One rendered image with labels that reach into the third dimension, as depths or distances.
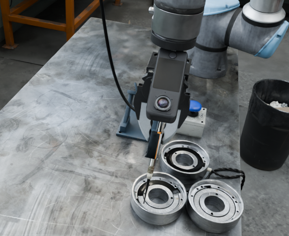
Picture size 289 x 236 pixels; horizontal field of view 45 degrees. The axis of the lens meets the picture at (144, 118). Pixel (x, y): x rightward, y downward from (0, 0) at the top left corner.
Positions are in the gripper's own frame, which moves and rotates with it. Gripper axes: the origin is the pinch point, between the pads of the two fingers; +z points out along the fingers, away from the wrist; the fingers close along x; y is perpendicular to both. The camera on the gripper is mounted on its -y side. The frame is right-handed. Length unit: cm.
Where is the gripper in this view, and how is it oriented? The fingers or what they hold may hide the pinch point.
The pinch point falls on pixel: (155, 139)
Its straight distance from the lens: 64.3
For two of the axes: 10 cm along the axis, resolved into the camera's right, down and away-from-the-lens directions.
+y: 2.0, -5.7, 8.0
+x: -9.8, -2.0, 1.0
